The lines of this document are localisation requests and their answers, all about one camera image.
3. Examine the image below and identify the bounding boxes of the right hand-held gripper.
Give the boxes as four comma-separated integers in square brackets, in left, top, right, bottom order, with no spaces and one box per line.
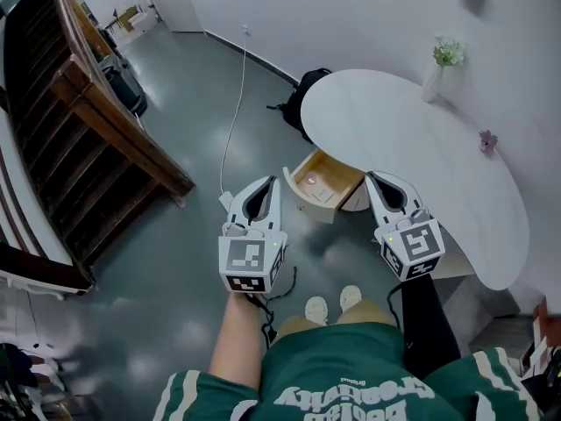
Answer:
[363,171,447,282]

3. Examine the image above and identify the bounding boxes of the small pink potted plant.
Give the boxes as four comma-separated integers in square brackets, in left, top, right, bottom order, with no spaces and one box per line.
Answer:
[478,129,500,153]

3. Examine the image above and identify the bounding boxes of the dark grey rolling case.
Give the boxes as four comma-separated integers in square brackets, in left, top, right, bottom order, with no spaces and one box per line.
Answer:
[101,61,149,117]

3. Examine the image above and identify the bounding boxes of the person's khaki shorts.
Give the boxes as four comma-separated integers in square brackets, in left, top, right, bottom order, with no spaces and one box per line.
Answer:
[272,298,398,346]

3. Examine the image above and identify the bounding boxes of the white flower bouquet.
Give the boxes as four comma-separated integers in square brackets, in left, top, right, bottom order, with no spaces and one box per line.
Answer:
[432,36,465,68]

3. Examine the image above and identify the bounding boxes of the white door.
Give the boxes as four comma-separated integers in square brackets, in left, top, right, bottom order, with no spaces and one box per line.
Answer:
[146,0,205,33]

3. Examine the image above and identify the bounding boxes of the person's beige shoe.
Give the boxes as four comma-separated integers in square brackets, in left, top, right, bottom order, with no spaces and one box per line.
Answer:
[339,284,363,314]
[304,296,329,326]

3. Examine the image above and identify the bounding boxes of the white round table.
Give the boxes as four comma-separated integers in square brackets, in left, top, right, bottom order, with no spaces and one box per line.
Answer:
[300,68,530,292]

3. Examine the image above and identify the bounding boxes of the wooden staircase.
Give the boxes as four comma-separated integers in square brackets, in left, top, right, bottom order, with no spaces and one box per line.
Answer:
[0,0,196,296]

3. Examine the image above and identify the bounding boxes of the stack of cardboard boxes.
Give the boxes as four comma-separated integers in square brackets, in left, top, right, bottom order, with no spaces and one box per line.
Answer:
[521,298,561,379]

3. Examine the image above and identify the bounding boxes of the white power cable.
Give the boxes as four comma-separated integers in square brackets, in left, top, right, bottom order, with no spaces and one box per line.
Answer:
[218,31,249,196]

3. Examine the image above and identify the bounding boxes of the wooden bench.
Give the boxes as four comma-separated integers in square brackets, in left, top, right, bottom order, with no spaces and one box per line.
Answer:
[114,6,140,33]

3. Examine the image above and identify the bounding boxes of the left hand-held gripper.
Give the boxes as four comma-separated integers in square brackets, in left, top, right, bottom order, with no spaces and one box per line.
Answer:
[217,175,289,296]

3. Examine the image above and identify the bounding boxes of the large wooden drawer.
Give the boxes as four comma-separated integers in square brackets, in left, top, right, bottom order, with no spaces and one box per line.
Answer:
[282,148,366,225]

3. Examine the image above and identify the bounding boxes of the person's right forearm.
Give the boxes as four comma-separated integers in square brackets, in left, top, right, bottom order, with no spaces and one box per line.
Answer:
[399,275,462,381]

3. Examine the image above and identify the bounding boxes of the black backpack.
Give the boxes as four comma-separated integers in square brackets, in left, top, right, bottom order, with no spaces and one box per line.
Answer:
[266,67,333,144]

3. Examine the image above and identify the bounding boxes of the person's left forearm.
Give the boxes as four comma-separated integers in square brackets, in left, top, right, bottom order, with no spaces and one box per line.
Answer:
[208,292,269,390]

